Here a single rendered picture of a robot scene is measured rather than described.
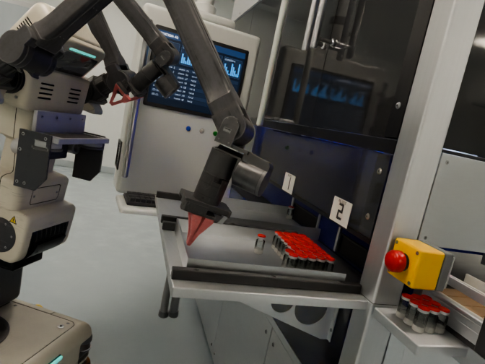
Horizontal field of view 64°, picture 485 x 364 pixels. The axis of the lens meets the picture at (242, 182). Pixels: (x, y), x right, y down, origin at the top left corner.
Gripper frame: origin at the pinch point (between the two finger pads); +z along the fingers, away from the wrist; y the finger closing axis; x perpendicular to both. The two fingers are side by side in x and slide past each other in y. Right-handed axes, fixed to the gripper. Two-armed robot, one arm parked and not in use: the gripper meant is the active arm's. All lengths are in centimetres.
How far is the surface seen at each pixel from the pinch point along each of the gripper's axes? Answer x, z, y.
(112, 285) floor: 163, 99, 7
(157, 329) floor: 115, 93, 33
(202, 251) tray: 6.1, 3.7, 5.3
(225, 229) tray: 18.6, 0.6, 12.7
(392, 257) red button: -19.2, -14.5, 30.6
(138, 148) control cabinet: 86, -1, -12
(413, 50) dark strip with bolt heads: -3, -53, 27
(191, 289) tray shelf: -12.0, 4.3, 0.5
